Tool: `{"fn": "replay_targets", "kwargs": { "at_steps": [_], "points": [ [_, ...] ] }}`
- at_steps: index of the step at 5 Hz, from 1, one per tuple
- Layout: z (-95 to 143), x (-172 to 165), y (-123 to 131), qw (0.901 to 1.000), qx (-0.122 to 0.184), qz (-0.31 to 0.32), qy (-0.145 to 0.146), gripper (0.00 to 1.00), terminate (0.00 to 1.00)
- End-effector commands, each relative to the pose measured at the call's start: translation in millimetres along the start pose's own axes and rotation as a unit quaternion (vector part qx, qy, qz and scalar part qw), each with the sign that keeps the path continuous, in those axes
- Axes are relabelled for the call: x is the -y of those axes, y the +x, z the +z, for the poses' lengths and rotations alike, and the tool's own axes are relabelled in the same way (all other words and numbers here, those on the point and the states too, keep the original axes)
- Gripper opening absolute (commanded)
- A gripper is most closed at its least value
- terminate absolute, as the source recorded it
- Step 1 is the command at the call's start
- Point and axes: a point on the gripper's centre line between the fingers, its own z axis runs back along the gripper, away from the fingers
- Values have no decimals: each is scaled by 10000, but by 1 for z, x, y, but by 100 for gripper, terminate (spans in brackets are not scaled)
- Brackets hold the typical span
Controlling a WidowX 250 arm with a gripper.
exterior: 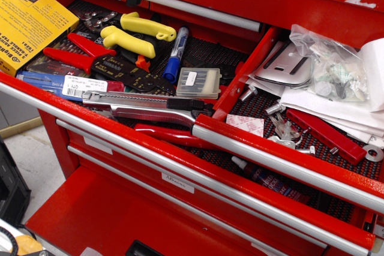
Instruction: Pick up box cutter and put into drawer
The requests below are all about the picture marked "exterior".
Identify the blue drill bit package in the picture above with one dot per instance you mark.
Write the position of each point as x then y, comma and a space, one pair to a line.
69, 87

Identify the silver metal plate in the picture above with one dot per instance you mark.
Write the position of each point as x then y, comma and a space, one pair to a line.
285, 67

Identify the red saw blade package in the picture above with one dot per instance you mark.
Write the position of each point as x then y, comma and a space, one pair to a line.
46, 65

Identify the white adhesive strip pack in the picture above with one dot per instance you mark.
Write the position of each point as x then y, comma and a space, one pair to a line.
248, 124

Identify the red threadlocker bottle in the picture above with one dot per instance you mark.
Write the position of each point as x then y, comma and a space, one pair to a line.
265, 178

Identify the silver washer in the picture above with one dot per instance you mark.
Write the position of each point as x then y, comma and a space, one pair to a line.
373, 153

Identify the clear plastic bag of parts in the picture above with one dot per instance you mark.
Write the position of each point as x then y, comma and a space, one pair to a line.
337, 72

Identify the bunch of keys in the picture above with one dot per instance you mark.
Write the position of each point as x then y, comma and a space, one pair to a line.
286, 133

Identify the red plastic bar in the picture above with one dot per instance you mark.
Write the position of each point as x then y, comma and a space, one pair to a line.
328, 135

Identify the red tool chest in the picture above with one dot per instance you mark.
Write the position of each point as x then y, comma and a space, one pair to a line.
239, 194

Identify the red handled wire crimper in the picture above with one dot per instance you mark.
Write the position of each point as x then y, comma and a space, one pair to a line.
104, 61

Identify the clear drill bit case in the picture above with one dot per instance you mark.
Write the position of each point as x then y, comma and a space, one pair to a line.
200, 83

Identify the yellow tap wrench box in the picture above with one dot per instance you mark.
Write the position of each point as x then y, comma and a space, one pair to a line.
27, 27

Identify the red handled pliers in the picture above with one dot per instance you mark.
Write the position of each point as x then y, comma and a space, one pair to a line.
174, 136

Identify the silver small bolt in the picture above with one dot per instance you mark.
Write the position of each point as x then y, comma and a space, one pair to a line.
309, 151

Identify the white paper roll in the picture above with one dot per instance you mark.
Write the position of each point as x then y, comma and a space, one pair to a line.
372, 56

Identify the white paper stack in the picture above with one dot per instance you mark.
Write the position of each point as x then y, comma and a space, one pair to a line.
354, 118

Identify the yellow handled pliers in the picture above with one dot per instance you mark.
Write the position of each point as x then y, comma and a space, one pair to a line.
128, 31

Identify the black plastic crate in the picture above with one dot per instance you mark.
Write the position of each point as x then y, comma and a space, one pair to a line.
15, 194

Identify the blue marker pen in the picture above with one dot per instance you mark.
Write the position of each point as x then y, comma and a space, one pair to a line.
172, 66

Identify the silver box cutter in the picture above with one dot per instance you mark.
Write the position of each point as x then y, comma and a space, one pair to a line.
149, 107

